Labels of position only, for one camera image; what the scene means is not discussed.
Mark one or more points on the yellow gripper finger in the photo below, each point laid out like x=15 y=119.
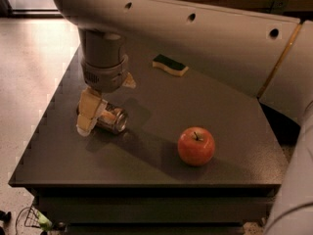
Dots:
x=129 y=81
x=90 y=107

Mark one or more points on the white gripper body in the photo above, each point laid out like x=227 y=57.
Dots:
x=105 y=76

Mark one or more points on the orange soda can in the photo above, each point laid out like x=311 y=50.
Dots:
x=108 y=117

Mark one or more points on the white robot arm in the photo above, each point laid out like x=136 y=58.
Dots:
x=263 y=55

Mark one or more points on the green yellow sponge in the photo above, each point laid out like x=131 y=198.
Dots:
x=170 y=66

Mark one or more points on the red apple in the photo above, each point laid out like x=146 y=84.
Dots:
x=196 y=146

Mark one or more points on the dark grey table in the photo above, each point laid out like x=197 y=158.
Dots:
x=135 y=183

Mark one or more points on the wire basket with green item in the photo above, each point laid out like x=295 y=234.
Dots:
x=31 y=218

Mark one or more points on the right metal bracket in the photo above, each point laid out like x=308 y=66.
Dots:
x=278 y=7

